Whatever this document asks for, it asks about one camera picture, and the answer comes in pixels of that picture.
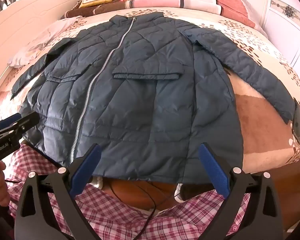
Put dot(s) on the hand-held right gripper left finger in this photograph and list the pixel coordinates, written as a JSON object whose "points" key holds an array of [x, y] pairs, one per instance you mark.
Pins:
{"points": [[86, 171]]}

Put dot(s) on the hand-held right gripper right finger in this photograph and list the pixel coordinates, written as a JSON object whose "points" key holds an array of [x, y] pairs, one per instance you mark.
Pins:
{"points": [[215, 171]]}

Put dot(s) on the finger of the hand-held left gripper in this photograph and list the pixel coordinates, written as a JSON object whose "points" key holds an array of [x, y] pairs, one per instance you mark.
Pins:
{"points": [[27, 122], [8, 121]]}

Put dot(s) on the dark teal quilted jacket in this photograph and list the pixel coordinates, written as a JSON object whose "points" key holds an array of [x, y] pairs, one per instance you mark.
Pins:
{"points": [[140, 105]]}

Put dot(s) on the white shoe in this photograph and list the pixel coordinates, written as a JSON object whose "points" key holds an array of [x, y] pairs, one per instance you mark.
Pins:
{"points": [[180, 192], [97, 182]]}

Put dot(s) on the orange basketball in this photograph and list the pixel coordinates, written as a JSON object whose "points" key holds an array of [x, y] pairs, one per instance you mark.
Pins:
{"points": [[130, 192]]}

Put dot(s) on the brown cream fleece blanket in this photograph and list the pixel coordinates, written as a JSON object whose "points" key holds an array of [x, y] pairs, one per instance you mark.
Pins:
{"points": [[260, 130]]}

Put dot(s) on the pink plaid pants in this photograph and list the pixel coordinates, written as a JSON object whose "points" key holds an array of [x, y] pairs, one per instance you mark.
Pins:
{"points": [[165, 220]]}

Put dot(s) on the white floral quilt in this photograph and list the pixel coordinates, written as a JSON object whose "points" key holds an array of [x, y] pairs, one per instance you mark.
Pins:
{"points": [[40, 42]]}

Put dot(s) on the cream bed board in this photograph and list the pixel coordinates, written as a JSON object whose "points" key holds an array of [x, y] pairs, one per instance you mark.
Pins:
{"points": [[27, 12]]}

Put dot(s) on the dark brown blanket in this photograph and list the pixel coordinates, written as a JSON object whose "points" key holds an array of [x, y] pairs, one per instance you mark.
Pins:
{"points": [[90, 11]]}

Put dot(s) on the leaf print bed sheet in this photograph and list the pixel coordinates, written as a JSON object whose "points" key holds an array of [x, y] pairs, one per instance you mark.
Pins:
{"points": [[240, 30]]}

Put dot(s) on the red pillow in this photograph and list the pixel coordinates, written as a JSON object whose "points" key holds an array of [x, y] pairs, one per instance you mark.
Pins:
{"points": [[232, 5]]}

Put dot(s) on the white ornamented wardrobe door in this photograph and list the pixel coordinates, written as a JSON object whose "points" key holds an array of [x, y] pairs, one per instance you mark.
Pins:
{"points": [[290, 12]]}

